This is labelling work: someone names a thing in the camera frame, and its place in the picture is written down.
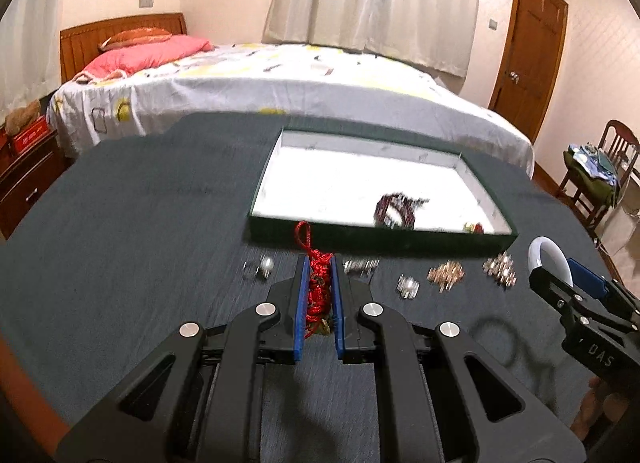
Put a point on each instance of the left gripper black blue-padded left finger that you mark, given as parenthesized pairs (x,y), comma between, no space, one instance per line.
(197,397)

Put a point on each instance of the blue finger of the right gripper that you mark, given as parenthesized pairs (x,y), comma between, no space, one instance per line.
(591,283)

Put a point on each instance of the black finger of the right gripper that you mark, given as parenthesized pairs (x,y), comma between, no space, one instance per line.
(555,290)

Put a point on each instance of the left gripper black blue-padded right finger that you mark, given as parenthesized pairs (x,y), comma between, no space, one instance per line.
(440,396)

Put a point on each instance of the white jade bangle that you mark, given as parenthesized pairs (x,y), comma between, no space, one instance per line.
(544,245)

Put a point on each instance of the pearl gold flower brooch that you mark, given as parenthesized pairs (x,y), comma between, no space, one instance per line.
(501,270)

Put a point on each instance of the small pearl flower brooch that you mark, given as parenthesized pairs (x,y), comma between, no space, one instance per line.
(407,287)

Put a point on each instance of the rose gold cluster brooch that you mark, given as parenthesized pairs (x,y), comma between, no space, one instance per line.
(446,275)

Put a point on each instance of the silver rhinestone brooch bar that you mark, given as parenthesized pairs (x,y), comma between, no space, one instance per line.
(362,267)

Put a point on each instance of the red knotted tassel charm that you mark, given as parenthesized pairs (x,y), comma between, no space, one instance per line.
(319,293)

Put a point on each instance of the green shallow jewelry tray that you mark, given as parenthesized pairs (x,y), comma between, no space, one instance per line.
(373,195)

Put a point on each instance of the person's hand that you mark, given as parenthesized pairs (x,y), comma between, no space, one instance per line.
(599,401)

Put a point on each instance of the clothes pile on chair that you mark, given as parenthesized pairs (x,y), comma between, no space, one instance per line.
(595,173)

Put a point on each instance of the small gold red charm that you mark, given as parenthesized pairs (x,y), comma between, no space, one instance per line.
(476,228)

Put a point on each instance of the wooden chair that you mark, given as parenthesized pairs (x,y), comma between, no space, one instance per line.
(621,146)

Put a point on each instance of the brown wooden door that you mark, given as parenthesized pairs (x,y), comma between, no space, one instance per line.
(530,63)

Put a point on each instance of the dark wooden nightstand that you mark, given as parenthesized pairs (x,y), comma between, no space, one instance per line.
(26,177)

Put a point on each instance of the red gift box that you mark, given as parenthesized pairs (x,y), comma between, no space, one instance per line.
(31,134)

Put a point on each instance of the white window curtain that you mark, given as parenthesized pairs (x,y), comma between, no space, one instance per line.
(432,34)

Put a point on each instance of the brown teddy bear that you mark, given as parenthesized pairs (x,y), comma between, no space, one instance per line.
(20,118)

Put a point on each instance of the bed with patterned sheet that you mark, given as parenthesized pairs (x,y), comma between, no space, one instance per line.
(296,79)

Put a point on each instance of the pink pillow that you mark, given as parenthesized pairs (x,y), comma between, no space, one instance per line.
(123,62)

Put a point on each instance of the orange cushion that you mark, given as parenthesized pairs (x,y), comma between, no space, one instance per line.
(134,37)

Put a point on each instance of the wooden headboard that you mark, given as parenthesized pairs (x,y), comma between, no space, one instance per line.
(81,44)

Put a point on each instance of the left side white curtain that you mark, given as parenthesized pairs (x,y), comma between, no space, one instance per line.
(30,52)

